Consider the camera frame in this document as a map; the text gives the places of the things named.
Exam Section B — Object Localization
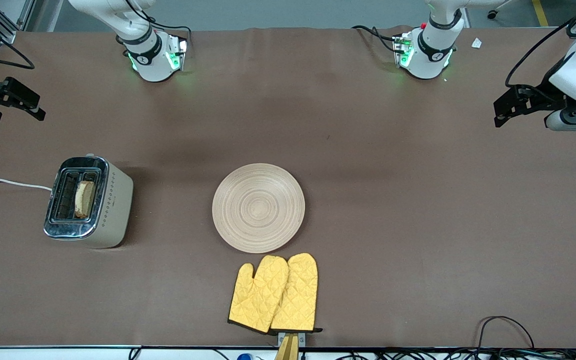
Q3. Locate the brown bread toast slice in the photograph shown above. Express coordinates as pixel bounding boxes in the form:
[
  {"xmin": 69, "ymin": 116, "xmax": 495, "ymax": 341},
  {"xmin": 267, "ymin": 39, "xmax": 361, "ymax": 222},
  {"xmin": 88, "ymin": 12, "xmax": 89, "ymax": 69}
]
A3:
[{"xmin": 74, "ymin": 180, "xmax": 97, "ymax": 220}]

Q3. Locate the round wooden plate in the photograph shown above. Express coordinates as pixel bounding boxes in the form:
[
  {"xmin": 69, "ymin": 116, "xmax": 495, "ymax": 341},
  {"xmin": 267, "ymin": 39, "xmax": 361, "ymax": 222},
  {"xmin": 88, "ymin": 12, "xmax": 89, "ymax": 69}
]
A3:
[{"xmin": 211, "ymin": 163, "xmax": 306, "ymax": 254}]

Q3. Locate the beige chrome two-slot toaster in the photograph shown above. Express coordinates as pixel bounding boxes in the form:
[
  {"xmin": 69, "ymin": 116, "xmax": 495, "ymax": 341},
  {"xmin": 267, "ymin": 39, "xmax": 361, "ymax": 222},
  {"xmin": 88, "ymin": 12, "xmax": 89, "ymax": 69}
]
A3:
[{"xmin": 43, "ymin": 154, "xmax": 135, "ymax": 249}]

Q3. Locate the brown table cover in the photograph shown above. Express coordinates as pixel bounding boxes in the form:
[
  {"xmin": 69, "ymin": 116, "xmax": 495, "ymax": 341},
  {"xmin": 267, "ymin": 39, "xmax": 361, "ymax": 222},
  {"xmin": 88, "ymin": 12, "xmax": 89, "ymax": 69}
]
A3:
[{"xmin": 0, "ymin": 26, "xmax": 576, "ymax": 349}]

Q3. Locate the yellow quilted oven mitt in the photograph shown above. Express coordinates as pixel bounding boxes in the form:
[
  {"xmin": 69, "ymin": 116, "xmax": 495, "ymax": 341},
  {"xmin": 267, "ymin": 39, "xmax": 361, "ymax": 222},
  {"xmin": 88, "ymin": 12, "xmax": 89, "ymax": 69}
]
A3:
[
  {"xmin": 269, "ymin": 252, "xmax": 324, "ymax": 334},
  {"xmin": 227, "ymin": 255, "xmax": 290, "ymax": 335}
]

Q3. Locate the white toaster power cord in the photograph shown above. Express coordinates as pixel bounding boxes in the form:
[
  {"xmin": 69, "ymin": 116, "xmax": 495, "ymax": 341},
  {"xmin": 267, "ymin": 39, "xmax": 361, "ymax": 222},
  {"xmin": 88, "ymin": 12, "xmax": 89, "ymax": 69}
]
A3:
[{"xmin": 0, "ymin": 178, "xmax": 53, "ymax": 192}]

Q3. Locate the black left arm base cable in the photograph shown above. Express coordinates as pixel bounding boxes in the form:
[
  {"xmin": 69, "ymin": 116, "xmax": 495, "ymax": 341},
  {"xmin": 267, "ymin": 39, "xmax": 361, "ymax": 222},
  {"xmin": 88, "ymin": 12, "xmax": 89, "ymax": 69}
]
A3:
[{"xmin": 352, "ymin": 25, "xmax": 400, "ymax": 55}]

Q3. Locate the black arm base cable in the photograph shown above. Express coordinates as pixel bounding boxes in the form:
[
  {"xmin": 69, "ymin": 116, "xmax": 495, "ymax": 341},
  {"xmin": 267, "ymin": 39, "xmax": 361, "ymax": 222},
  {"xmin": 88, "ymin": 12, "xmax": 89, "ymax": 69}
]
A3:
[
  {"xmin": 352, "ymin": 25, "xmax": 400, "ymax": 55},
  {"xmin": 125, "ymin": 0, "xmax": 192, "ymax": 46}
]

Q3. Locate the black right arm base cable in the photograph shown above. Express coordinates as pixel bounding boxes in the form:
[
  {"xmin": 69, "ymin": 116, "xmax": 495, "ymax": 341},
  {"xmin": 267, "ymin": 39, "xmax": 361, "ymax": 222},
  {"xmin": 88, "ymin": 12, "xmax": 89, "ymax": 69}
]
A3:
[{"xmin": 125, "ymin": 0, "xmax": 192, "ymax": 46}]

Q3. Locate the black looped cable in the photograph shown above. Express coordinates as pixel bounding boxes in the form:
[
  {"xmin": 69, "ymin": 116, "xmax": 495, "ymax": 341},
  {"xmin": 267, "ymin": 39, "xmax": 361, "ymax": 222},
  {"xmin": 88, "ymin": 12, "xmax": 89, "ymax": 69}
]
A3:
[{"xmin": 478, "ymin": 315, "xmax": 536, "ymax": 351}]

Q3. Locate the black cable tangle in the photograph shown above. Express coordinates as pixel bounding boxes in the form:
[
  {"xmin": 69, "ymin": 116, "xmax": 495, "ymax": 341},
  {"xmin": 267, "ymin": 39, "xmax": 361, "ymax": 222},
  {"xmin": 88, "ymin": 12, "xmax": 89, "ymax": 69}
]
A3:
[{"xmin": 378, "ymin": 348, "xmax": 576, "ymax": 360}]

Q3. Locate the wooden stick with grey bracket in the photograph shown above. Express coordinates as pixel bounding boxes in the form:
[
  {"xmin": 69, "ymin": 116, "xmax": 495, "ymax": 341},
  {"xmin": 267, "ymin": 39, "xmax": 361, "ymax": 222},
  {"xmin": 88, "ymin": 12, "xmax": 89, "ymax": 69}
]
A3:
[{"xmin": 274, "ymin": 332, "xmax": 307, "ymax": 360}]

